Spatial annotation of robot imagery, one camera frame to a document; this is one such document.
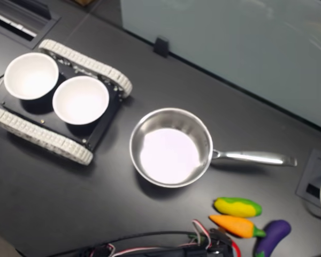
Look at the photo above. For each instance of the orange toy carrot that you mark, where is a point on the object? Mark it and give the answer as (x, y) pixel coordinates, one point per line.
(235, 225)

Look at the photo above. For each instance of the yellow green toy corn cob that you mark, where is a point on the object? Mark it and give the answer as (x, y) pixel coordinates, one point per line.
(235, 207)

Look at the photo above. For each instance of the purple toy aubergine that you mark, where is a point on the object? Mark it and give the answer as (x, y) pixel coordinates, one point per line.
(275, 233)

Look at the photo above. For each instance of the white bowl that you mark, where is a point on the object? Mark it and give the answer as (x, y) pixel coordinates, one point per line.
(80, 100)
(30, 76)

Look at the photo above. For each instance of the frosted glass partition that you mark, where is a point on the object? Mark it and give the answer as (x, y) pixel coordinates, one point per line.
(243, 45)

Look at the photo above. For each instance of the black partition clip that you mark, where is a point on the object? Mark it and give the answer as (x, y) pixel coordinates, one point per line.
(161, 46)

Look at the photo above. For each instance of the black vehicle with white tracks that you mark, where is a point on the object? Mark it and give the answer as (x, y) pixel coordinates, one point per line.
(29, 131)

